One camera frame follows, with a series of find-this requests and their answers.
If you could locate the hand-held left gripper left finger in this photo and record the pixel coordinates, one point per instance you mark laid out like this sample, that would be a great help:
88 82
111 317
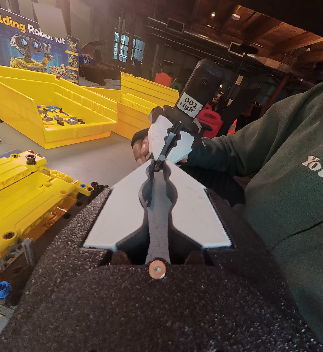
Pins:
117 217

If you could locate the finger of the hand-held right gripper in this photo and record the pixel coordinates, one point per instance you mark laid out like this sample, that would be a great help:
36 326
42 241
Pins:
185 145
157 134

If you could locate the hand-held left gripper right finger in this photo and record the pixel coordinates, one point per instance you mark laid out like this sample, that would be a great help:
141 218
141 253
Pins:
200 217

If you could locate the black lego beam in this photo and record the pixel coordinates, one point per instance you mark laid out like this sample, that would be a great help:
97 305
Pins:
152 189

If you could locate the yellow lego robot model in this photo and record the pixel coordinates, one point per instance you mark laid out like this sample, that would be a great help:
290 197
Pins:
26 187

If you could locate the pile of blue grey lego pieces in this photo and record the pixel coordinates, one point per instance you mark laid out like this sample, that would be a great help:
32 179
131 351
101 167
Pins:
59 117

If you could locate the person's right hand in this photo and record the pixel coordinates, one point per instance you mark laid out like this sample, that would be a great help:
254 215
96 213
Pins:
142 150

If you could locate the red plastic canister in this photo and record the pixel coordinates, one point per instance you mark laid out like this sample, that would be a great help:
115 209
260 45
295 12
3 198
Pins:
209 123

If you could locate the orange plastic canister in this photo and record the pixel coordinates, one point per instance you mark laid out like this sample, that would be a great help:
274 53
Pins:
163 79

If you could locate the black stand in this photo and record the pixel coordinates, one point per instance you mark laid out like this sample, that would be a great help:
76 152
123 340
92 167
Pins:
246 49

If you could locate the window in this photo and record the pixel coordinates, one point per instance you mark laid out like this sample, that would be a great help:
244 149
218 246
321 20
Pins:
128 48

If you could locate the person in green sweatshirt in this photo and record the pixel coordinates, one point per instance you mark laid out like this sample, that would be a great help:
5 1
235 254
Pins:
302 233

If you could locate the yellow plastic bin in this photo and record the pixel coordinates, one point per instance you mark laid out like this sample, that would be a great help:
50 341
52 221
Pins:
18 96

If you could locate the blue robot kit box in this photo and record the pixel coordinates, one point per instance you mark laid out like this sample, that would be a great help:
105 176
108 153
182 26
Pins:
1 52

